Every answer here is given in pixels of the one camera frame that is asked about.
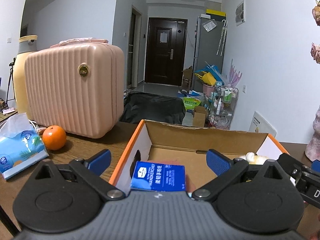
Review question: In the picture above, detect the yellow white plush toy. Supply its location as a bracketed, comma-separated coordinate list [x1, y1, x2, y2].
[235, 152, 268, 165]

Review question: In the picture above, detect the blue handkerchief tissue pack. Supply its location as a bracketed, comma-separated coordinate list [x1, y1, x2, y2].
[130, 161, 186, 192]

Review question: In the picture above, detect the blue soft tissue pack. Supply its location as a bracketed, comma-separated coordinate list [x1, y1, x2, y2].
[0, 113, 49, 180]

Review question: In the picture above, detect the pink fuzzy vase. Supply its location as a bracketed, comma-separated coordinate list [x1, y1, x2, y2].
[305, 108, 320, 161]

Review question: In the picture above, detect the small brown cardboard box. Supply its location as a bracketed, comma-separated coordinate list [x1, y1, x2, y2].
[193, 106, 208, 127]

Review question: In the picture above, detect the orange fruit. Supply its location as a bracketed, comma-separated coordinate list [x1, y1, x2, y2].
[42, 125, 67, 151]

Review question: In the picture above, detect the white leaning board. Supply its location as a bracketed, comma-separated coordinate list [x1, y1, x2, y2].
[248, 111, 277, 137]

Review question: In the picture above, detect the orange cardboard box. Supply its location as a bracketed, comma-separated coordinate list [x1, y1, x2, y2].
[109, 120, 286, 193]

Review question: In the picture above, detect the black fabric bag on floor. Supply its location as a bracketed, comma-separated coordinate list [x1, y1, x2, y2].
[119, 92, 186, 125]

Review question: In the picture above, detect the pink ribbed suitcase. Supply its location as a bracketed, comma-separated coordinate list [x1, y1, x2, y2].
[24, 40, 124, 139]

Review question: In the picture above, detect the dried pink rose bouquet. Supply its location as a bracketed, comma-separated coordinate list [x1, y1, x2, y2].
[310, 0, 319, 64]

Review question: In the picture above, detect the white umbrella on refrigerator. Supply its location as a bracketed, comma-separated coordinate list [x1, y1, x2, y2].
[216, 20, 227, 56]

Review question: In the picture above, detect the grey refrigerator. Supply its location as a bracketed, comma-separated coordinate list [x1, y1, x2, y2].
[191, 15, 227, 93]

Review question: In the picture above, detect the dark wooden entrance door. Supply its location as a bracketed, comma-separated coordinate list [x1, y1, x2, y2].
[144, 17, 188, 86]

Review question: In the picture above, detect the yellow grey large bottle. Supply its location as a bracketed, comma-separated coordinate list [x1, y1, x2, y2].
[13, 35, 37, 119]

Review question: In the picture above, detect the yellow box on refrigerator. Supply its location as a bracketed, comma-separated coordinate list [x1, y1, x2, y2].
[206, 9, 226, 17]

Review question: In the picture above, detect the metal wire trolley rack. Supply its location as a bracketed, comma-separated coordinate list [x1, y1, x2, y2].
[208, 86, 239, 130]

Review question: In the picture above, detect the black camera tripod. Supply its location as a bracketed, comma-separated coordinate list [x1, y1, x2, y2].
[5, 57, 16, 103]

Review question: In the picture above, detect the white wall electrical panel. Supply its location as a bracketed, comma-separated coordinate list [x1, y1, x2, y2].
[235, 0, 246, 26]

